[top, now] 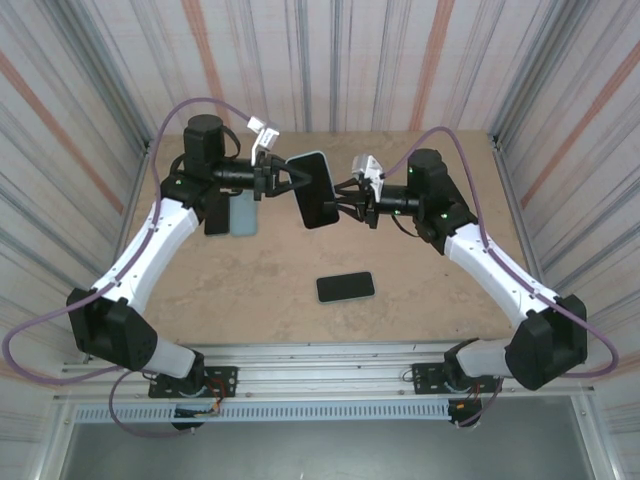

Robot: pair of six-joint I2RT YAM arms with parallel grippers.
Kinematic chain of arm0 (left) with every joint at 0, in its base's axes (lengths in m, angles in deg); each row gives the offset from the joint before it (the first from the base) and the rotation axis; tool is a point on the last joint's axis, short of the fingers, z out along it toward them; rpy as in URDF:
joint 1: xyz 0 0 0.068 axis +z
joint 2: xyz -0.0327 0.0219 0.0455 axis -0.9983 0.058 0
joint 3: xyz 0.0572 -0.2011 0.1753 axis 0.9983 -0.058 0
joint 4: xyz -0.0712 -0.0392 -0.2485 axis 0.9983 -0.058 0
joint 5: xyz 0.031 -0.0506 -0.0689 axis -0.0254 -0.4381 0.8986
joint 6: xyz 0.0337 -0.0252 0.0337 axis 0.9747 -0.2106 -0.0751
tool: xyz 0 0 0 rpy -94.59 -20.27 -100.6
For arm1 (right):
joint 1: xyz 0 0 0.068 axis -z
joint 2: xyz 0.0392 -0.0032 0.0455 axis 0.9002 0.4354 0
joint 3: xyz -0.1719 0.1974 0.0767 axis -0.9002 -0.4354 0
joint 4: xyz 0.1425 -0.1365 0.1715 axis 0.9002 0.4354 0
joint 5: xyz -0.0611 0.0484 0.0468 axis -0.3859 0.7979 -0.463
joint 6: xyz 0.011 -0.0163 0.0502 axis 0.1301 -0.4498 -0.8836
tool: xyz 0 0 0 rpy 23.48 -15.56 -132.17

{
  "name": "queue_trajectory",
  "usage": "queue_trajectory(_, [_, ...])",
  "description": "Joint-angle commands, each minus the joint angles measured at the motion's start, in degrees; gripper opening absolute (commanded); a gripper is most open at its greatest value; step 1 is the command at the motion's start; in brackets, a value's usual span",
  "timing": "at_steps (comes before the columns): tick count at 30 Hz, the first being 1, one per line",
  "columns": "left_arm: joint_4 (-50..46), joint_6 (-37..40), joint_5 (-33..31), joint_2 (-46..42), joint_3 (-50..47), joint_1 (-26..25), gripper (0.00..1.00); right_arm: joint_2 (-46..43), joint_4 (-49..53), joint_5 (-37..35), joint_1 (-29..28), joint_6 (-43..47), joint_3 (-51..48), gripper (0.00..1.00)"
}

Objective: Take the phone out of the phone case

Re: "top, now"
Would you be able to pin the aluminium table edge rail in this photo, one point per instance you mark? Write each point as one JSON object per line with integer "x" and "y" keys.
{"x": 135, "y": 190}
{"x": 505, "y": 175}

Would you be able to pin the black phone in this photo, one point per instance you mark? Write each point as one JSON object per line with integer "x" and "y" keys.
{"x": 306, "y": 155}
{"x": 348, "y": 300}

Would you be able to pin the light teal phone case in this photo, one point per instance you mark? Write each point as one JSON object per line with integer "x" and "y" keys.
{"x": 244, "y": 215}

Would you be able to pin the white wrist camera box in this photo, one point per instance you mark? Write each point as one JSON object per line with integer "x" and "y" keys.
{"x": 267, "y": 137}
{"x": 367, "y": 167}

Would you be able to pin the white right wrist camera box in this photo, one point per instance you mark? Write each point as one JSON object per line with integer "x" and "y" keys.
{"x": 367, "y": 167}

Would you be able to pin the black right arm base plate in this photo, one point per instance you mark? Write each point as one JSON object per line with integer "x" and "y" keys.
{"x": 425, "y": 380}

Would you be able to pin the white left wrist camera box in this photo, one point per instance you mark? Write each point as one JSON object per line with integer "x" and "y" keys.
{"x": 267, "y": 137}

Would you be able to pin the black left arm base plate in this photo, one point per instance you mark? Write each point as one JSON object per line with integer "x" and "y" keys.
{"x": 225, "y": 377}

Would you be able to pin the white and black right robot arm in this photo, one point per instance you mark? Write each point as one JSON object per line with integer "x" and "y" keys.
{"x": 550, "y": 350}

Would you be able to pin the aluminium mounting rail frame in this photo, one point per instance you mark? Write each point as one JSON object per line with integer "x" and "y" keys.
{"x": 320, "y": 370}

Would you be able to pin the grey metal panel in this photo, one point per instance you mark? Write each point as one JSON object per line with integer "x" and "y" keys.
{"x": 320, "y": 455}

